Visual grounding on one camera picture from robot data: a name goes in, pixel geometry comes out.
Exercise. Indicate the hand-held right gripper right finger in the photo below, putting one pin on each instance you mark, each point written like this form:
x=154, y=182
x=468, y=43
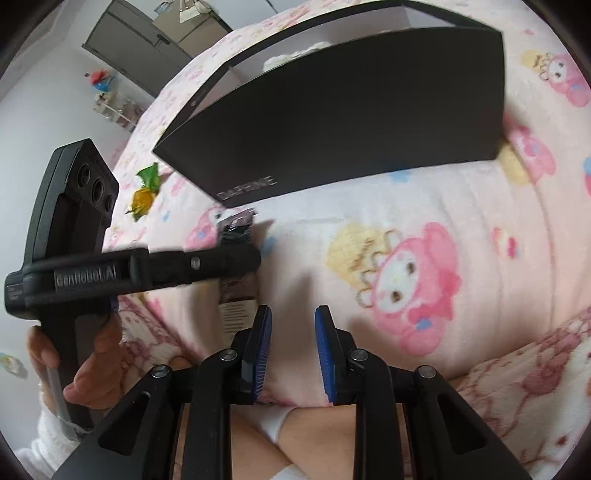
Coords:
x=325, y=357

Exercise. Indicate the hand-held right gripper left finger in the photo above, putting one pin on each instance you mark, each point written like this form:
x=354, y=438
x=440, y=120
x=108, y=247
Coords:
x=261, y=353

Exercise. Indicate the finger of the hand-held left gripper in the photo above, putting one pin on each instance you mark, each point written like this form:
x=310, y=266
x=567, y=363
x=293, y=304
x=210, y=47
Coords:
x=198, y=265

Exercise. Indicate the brown grey sachet packet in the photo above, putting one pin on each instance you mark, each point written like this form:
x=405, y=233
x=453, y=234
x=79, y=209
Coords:
x=238, y=314

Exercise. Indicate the green yellow corn packet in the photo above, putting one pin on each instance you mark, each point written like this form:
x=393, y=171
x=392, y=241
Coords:
x=143, y=194

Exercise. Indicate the black cardboard box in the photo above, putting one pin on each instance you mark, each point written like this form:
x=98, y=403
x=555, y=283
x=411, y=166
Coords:
x=346, y=115

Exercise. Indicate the person's left forearm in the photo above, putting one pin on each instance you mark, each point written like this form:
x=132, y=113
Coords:
x=46, y=443

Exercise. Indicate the person's left hand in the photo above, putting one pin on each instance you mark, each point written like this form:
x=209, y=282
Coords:
x=99, y=369

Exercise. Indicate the white shorts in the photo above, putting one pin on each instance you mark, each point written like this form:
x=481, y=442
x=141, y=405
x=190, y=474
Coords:
x=270, y=422

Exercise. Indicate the person's bare leg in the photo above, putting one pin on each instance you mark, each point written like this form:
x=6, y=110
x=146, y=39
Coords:
x=318, y=438

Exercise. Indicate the white shelf with toys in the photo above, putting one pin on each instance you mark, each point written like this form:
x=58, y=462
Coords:
x=117, y=110

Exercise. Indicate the colourful toy figure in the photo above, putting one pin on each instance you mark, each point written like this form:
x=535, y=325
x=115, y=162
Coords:
x=101, y=81

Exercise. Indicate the grey wardrobe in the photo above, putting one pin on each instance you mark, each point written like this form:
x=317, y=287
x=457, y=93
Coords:
x=134, y=41

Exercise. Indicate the pink printed blanket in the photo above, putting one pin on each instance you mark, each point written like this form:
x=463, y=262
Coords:
x=461, y=207

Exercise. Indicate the pink patterned fleece cloth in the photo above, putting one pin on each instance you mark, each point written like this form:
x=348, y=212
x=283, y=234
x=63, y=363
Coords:
x=531, y=383

